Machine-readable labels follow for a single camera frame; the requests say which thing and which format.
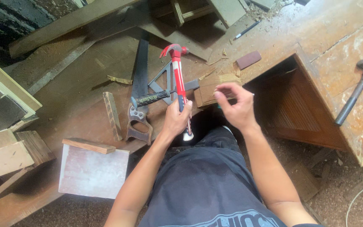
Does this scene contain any person's left hand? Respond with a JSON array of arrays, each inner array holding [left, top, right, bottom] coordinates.
[[162, 97, 194, 137]]

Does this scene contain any person's right hand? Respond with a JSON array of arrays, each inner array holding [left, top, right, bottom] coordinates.
[[214, 83, 258, 131]]

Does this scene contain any red claw hammer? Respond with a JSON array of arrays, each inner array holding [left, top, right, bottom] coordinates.
[[159, 44, 195, 142]]

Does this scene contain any grey metal triangular square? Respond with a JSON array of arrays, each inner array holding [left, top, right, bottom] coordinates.
[[148, 60, 189, 105]]

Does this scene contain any small wooden block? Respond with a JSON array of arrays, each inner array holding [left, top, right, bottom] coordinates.
[[194, 74, 242, 108]]

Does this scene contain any brown sanding block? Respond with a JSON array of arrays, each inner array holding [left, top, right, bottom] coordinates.
[[236, 50, 262, 70]]

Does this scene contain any brown wooden cabinet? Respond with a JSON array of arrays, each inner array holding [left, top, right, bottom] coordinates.
[[243, 52, 351, 152]]

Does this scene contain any narrow plywood strip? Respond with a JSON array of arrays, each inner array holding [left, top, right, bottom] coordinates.
[[103, 91, 123, 142]]

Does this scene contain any small wood scrap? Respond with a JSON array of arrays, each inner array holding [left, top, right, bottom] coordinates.
[[107, 75, 133, 85]]

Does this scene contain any person's dark printed shirt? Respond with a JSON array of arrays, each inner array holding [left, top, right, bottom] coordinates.
[[137, 126, 324, 227]]

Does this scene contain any black pen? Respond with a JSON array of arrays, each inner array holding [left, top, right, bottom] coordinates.
[[233, 20, 262, 40]]

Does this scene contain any dark wooden plank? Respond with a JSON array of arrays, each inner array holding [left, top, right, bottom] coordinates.
[[123, 6, 213, 62]]

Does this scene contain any short wooden batten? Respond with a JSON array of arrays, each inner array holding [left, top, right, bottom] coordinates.
[[62, 138, 116, 154]]

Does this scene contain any grey board piece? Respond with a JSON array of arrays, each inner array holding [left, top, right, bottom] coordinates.
[[207, 0, 247, 29]]

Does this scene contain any white board panel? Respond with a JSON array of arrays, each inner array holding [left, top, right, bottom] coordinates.
[[58, 143, 130, 200]]

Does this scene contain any grey steel claw hammer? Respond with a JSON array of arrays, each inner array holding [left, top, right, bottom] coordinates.
[[335, 59, 363, 127]]

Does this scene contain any long wooden plank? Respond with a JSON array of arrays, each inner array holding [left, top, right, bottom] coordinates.
[[9, 0, 141, 59]]

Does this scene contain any heap of wood offcuts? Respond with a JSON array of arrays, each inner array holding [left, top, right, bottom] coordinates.
[[0, 52, 56, 204]]

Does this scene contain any black rubber handled hammer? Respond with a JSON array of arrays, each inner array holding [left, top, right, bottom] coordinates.
[[130, 79, 200, 110]]

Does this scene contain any hand saw with rusty handle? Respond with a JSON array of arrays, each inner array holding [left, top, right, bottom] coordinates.
[[125, 30, 154, 146]]

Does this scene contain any wooden frame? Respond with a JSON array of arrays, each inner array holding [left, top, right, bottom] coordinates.
[[151, 0, 217, 28]]

